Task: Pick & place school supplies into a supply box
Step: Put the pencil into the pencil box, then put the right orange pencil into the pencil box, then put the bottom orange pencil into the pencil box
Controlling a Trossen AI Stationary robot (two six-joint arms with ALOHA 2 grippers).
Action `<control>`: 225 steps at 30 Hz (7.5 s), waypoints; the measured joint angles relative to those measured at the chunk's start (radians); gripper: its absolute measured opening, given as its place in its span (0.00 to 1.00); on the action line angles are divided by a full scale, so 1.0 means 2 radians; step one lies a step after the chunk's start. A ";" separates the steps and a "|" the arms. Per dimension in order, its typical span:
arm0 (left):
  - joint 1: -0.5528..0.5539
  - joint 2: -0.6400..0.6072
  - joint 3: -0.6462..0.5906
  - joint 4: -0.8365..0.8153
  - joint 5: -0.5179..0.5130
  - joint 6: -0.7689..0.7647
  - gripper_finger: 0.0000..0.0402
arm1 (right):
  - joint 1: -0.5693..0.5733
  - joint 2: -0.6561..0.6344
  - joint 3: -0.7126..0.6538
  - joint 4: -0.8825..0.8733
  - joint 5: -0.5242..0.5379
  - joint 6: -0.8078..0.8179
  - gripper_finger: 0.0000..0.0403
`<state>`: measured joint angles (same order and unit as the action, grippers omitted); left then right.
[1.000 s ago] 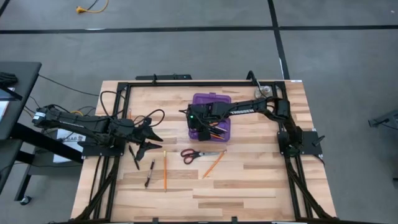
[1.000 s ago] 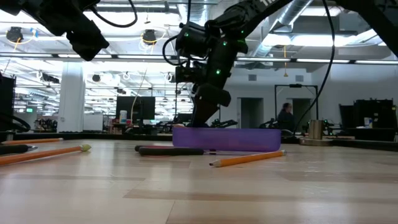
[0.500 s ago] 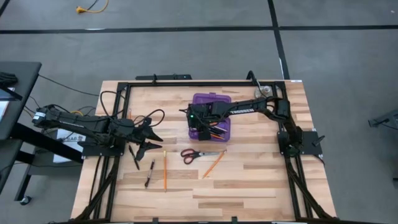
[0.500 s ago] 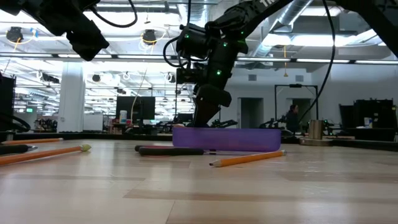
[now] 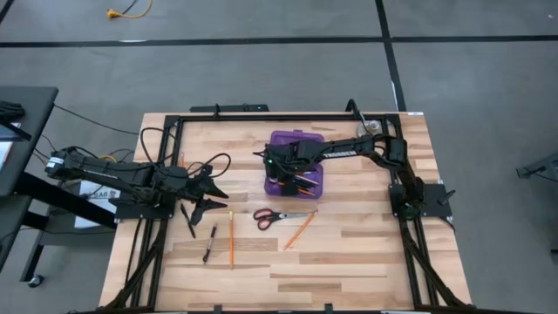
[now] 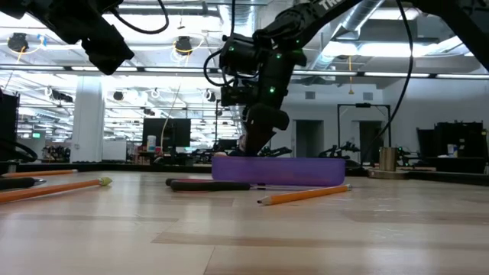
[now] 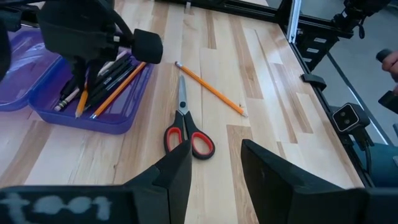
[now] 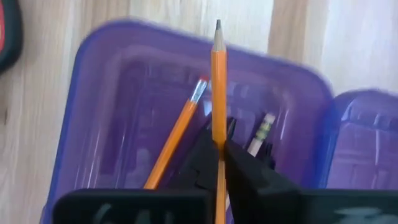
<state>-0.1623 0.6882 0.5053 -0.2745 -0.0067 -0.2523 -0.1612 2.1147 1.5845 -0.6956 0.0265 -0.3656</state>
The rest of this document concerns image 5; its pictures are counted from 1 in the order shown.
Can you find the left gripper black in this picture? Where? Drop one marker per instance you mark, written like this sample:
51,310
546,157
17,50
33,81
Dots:
185,183

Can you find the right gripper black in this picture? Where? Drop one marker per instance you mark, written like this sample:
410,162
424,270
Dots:
285,159

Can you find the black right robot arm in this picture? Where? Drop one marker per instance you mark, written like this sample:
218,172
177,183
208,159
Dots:
370,148

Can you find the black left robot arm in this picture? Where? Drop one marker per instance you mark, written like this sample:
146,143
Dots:
109,172

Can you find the purple translucent supply box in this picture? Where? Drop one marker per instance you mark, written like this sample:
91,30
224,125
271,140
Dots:
279,137

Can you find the black and silver pen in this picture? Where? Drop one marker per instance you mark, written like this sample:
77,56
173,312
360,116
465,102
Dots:
210,242

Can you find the red and black scissors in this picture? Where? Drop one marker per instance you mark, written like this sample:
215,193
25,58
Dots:
277,215

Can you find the black mounting bar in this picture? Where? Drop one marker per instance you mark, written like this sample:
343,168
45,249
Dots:
231,108

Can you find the cylinder weight on disc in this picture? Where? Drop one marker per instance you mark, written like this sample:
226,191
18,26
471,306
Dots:
365,130

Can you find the white paper sheet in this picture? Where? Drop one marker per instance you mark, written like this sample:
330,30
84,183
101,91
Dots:
93,194

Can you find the black desk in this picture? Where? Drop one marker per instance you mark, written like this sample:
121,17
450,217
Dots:
30,144

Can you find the black caster wheel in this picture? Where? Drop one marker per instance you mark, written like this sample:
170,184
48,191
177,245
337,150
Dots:
36,280

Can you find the black object on desk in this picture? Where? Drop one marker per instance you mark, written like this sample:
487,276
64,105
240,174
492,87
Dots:
8,111

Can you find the grey stand leg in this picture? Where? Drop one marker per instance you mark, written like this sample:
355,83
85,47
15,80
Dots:
540,168

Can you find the black aluminium table frame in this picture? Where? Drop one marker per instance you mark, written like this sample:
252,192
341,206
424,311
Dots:
283,118

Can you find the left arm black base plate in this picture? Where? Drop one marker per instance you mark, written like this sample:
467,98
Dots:
139,213

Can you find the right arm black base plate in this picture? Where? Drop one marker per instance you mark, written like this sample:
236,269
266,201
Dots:
436,202

